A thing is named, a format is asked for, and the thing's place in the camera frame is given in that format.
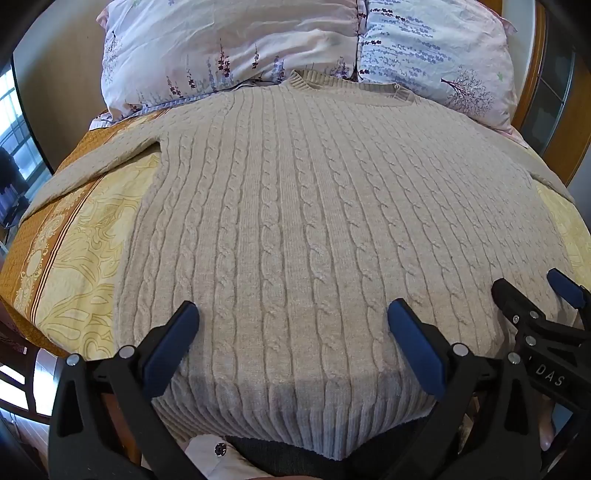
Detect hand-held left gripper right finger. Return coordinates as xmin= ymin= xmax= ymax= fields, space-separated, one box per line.
xmin=387 ymin=298 xmax=555 ymax=480

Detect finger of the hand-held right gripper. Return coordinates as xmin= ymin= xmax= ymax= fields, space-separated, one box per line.
xmin=491 ymin=278 xmax=543 ymax=333
xmin=547 ymin=268 xmax=591 ymax=319

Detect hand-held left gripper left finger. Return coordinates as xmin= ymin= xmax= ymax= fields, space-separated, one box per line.
xmin=48 ymin=301 xmax=200 ymax=480

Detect beige cable-knit sweater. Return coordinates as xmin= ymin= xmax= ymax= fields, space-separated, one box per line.
xmin=21 ymin=70 xmax=580 ymax=462

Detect person's right hand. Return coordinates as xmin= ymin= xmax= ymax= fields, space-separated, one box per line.
xmin=537 ymin=397 xmax=558 ymax=452

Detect yellow patterned bedspread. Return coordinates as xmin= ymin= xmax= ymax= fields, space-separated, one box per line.
xmin=0 ymin=108 xmax=591 ymax=361

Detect person's white shirt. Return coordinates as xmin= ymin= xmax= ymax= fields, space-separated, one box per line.
xmin=178 ymin=434 xmax=278 ymax=480

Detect person's dark pants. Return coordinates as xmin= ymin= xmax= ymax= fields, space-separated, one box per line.
xmin=226 ymin=415 xmax=435 ymax=480

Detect wooden headboard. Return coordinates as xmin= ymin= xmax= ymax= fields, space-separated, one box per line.
xmin=501 ymin=0 xmax=591 ymax=190

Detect blue lavender print pillow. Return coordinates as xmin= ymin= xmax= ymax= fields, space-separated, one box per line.
xmin=358 ymin=0 xmax=529 ymax=148

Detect window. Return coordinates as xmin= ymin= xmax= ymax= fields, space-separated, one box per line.
xmin=0 ymin=65 xmax=51 ymax=227

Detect pink floral pillow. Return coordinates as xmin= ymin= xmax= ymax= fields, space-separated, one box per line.
xmin=90 ymin=0 xmax=365 ymax=130

